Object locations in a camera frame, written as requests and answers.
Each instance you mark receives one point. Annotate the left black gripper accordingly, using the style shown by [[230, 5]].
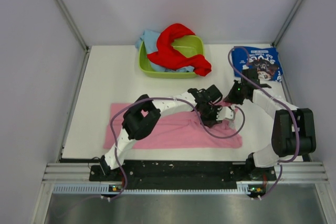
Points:
[[210, 122]]

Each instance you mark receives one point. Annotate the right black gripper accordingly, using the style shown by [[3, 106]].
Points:
[[231, 98]]

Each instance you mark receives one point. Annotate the pink t shirt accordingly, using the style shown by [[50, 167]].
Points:
[[181, 130]]

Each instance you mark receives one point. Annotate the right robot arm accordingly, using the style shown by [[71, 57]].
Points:
[[293, 131]]

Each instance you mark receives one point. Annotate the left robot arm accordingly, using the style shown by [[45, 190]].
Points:
[[138, 120]]

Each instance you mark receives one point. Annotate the white garment size label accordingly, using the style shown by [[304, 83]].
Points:
[[232, 125]]

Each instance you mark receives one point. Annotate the folded blue printed t shirt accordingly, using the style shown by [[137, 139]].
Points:
[[264, 60]]

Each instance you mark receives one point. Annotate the green plastic basin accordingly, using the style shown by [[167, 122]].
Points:
[[188, 46]]

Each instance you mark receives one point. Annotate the red t shirt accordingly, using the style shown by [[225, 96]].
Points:
[[168, 57]]

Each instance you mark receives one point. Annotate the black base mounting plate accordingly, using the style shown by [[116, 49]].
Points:
[[175, 175]]

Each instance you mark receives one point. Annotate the light blue t shirt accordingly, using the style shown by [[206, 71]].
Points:
[[149, 38]]

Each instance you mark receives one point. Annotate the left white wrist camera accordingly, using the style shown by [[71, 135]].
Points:
[[225, 113]]

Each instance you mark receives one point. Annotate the grey slotted cable duct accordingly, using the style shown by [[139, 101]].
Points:
[[105, 189]]

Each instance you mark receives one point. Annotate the right aluminium corner post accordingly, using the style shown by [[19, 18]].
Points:
[[289, 19]]

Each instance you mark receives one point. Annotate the aluminium corner post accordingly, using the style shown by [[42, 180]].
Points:
[[71, 24], [289, 19]]

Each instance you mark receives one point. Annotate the aluminium frame rail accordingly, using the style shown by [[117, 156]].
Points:
[[292, 173]]

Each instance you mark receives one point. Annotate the left aluminium corner post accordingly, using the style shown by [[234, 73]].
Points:
[[71, 24]]

